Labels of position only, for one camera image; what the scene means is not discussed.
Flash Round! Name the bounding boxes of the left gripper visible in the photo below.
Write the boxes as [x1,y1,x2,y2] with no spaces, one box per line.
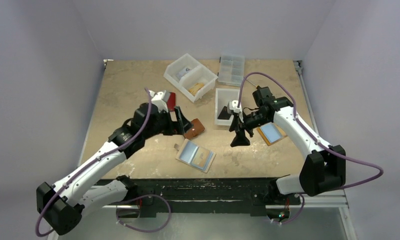
[143,105,192,139]

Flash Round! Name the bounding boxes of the black credit card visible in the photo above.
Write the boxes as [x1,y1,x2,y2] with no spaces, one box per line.
[217,106,232,120]

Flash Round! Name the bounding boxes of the tan card holder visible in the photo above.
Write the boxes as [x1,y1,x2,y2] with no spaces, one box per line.
[257,123,287,146]

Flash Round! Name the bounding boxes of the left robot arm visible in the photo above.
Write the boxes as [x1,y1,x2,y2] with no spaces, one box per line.
[35,103,192,237]

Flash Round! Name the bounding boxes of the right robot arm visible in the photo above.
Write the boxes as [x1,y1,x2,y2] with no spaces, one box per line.
[227,87,346,204]

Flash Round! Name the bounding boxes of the brown card holder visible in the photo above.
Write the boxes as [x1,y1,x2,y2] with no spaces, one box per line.
[184,118,205,140]

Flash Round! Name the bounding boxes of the red card holder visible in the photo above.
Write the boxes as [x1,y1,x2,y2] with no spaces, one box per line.
[167,92,176,112]

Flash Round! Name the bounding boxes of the card in bin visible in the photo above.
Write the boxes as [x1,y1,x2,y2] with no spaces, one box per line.
[175,67,191,80]

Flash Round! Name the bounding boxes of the yellow item in bin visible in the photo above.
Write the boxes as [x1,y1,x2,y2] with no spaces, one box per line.
[188,82,204,96]

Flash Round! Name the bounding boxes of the white small bin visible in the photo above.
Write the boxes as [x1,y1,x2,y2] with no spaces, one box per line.
[214,88,240,126]

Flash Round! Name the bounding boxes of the white divided bin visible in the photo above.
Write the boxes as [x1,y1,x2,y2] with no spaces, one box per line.
[163,53,218,103]

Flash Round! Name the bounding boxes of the yellow black screwdriver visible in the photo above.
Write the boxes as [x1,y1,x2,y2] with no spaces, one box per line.
[245,78,257,88]

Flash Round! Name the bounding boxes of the clear compartment organizer box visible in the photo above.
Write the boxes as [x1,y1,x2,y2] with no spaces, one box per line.
[217,54,245,87]

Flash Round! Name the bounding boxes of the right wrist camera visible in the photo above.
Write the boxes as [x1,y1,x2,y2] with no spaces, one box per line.
[227,100,244,123]

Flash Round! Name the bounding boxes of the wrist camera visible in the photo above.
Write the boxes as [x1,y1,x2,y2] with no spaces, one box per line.
[227,100,244,123]
[149,90,170,112]

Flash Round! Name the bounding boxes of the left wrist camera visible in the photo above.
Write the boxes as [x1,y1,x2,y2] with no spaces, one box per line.
[149,90,170,112]

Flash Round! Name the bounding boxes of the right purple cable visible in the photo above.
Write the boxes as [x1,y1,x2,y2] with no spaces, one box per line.
[237,72,385,191]

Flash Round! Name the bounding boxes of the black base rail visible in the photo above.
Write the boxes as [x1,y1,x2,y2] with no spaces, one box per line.
[112,177,301,218]

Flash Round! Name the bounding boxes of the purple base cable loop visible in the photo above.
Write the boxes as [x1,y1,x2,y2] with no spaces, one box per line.
[115,194,173,234]

